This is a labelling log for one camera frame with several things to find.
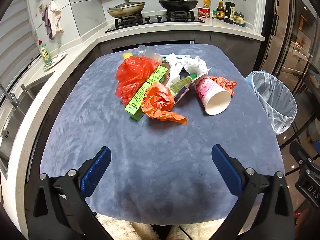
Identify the small orange plastic bag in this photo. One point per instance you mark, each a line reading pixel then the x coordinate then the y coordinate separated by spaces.
pixel 225 82

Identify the glass sliding door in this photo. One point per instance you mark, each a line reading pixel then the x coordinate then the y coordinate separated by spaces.
pixel 295 42

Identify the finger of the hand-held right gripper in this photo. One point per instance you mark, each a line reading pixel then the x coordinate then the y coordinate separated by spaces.
pixel 300 153

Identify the red instant noodle cup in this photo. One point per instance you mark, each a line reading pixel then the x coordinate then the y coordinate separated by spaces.
pixel 203 13

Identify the dark soy sauce bottle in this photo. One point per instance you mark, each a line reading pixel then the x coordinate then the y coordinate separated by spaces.
pixel 229 11

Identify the long green carton box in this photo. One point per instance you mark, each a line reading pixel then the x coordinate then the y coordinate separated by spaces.
pixel 142 95

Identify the pink white towel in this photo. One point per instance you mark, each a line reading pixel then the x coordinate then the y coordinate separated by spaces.
pixel 55 16

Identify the clear plastic bag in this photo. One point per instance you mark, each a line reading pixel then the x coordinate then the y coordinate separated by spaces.
pixel 152 55

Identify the patterned plate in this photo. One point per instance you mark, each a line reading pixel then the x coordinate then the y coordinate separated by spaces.
pixel 58 58

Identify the yellow packet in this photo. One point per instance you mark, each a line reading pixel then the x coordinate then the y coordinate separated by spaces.
pixel 207 2

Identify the brown sauce bottle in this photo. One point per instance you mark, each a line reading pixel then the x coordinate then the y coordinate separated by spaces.
pixel 220 11

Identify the large red plastic bag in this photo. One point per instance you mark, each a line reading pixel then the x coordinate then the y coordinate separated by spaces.
pixel 132 75

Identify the purple cloth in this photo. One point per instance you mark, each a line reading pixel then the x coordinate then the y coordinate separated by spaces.
pixel 47 23

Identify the silver wok with glass lid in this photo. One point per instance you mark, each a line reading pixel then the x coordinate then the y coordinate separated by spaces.
pixel 125 9

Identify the black gas stove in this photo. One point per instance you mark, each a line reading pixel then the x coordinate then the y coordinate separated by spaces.
pixel 155 21

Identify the green dish soap bottle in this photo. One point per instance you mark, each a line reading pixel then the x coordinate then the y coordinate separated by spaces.
pixel 45 53

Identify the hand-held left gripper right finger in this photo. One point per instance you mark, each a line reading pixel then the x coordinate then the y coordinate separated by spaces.
pixel 222 163

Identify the yellow sponge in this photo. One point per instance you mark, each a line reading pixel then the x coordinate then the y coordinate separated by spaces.
pixel 127 55

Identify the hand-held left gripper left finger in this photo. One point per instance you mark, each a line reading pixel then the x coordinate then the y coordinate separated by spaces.
pixel 100 165

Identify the metal faucet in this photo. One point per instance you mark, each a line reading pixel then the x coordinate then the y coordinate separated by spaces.
pixel 12 98

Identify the green tube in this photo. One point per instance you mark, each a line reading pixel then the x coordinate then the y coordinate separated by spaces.
pixel 180 83

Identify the blue tablecloth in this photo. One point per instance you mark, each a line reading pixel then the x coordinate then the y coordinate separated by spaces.
pixel 100 120

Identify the black wok with lid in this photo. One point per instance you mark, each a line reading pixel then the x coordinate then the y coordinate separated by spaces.
pixel 177 3

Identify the dark kitchen cabinet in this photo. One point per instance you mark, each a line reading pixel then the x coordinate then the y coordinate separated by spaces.
pixel 230 45

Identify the trash bin with clear liner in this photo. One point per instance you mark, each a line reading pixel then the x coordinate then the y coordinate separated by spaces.
pixel 272 105

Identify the green spice jar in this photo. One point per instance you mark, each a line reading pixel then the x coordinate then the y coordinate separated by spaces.
pixel 215 15

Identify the steel sink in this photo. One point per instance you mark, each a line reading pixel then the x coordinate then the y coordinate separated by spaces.
pixel 15 125

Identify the condiment bottle set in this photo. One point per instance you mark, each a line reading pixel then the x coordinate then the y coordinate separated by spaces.
pixel 239 20

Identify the pink patterned paper cup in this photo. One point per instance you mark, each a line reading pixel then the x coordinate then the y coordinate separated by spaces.
pixel 210 92

